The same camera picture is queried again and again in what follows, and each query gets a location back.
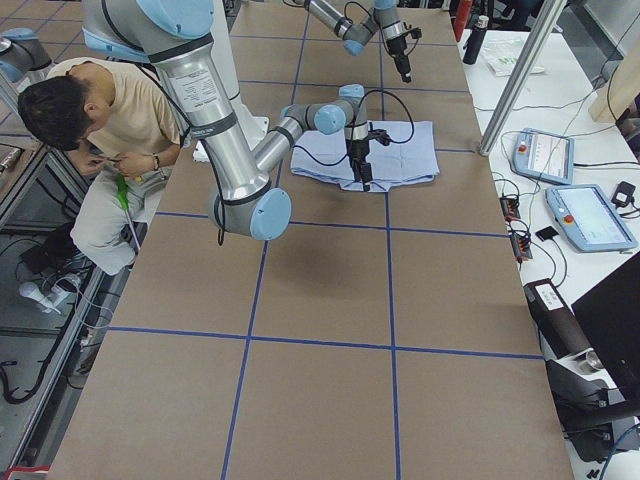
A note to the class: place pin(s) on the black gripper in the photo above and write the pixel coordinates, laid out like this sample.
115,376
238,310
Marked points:
357,149
398,48

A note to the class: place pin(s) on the blue striped button-up shirt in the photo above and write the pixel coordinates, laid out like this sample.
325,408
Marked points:
409,159

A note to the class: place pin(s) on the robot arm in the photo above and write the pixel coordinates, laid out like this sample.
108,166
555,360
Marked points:
176,38
382,18

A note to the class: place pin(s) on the black bottle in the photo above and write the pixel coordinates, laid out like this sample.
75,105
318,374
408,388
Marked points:
475,40

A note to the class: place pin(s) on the upper teach pendant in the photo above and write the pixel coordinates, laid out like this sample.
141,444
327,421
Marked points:
544,156

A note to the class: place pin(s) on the teach pendant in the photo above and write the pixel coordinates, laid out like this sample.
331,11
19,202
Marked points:
544,156
588,219

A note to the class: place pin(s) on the orange terminal board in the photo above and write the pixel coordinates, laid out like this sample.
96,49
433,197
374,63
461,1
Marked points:
517,229

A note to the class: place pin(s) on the small black device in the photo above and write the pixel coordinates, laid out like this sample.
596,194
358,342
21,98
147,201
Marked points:
546,234

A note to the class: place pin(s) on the lower teach pendant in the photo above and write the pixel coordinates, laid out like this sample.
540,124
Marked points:
588,219

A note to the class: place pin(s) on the seated person in beige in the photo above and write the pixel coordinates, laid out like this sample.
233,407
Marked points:
110,118

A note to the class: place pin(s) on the black box with label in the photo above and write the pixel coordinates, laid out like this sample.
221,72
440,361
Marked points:
554,318

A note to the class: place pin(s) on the black monitor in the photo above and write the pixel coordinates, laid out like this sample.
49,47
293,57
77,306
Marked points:
608,315

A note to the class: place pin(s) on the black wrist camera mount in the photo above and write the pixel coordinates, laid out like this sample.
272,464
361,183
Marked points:
379,135
414,32

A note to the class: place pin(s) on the grey aluminium frame post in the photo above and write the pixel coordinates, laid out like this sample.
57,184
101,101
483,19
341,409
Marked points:
536,40

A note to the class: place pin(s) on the green handled screwdriver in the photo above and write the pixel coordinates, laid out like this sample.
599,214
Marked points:
122,196

